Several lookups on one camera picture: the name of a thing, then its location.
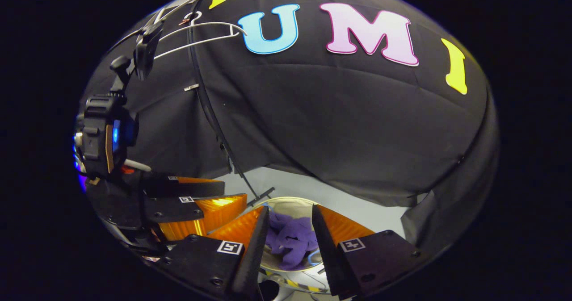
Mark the white plastic clothes hanger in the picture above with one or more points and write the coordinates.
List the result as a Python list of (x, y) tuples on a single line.
[(196, 46)]

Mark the black backdrop cloth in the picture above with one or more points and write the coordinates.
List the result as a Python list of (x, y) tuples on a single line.
[(335, 122)]

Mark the purple ribbed shirt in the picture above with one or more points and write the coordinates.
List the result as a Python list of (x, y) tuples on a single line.
[(290, 238)]

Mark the pink cloth clip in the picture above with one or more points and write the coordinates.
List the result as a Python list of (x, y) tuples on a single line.
[(184, 21)]

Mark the black clothes rack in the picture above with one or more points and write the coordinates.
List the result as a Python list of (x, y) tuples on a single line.
[(211, 115)]

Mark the white cloth clip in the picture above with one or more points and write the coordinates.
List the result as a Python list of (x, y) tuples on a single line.
[(191, 87)]

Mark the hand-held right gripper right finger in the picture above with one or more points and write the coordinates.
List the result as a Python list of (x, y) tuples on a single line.
[(380, 256)]

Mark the white ribbed tube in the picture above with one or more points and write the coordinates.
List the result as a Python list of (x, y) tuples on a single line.
[(136, 164)]

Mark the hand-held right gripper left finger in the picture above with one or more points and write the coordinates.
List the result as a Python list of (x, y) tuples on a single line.
[(201, 258)]

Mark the yellow black striped tape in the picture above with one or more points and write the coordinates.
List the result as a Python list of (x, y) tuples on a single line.
[(295, 284)]

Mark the round laundry hamper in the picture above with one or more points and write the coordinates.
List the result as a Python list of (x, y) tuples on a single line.
[(292, 205)]

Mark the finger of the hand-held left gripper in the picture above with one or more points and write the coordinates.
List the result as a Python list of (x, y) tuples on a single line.
[(187, 187), (174, 211)]

